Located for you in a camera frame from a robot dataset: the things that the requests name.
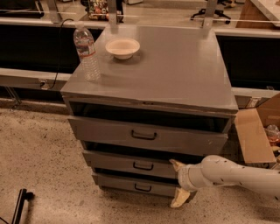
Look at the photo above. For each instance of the cardboard box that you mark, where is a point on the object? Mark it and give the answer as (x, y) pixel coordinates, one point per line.
(250, 124)

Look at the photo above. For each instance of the grey top drawer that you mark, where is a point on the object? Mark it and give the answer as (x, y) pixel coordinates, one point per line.
(145, 136)

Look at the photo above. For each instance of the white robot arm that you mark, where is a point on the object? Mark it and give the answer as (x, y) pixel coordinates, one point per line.
(216, 171)

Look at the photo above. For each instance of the black stand foot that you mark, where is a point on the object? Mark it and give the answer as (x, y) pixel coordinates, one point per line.
(22, 197)

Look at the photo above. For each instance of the plastic bottle in box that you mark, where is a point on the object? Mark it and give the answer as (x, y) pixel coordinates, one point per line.
(273, 134)

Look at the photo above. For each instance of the colourful snack box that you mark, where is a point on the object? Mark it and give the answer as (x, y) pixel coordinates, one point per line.
(98, 10)

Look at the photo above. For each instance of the black office chair base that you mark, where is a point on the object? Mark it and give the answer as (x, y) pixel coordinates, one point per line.
(218, 13)

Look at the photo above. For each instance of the grey drawer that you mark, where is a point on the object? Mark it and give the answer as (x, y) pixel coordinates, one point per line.
(135, 185)
(145, 136)
(142, 164)

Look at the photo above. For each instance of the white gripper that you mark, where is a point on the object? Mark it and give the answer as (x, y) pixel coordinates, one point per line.
(183, 177)

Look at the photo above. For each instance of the grey drawer cabinet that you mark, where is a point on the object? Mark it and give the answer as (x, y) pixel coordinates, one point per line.
(176, 79)

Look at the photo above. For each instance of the clear plastic water bottle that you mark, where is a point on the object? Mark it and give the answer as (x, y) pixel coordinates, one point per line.
(85, 47)

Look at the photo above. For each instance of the grey bottom drawer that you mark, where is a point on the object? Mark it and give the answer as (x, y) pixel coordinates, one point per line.
(135, 185)

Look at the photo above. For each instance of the white bowl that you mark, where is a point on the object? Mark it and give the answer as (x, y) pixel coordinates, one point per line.
(122, 48)

